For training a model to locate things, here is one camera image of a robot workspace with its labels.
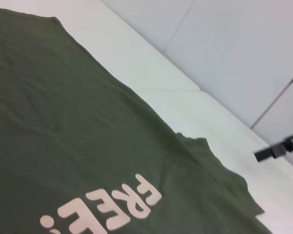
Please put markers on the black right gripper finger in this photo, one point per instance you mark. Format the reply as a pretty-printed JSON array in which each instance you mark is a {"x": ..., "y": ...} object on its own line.
[{"x": 266, "y": 153}]

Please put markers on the dark green FREE print t-shirt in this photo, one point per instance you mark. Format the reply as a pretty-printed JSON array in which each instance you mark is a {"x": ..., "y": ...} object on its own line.
[{"x": 75, "y": 122}]

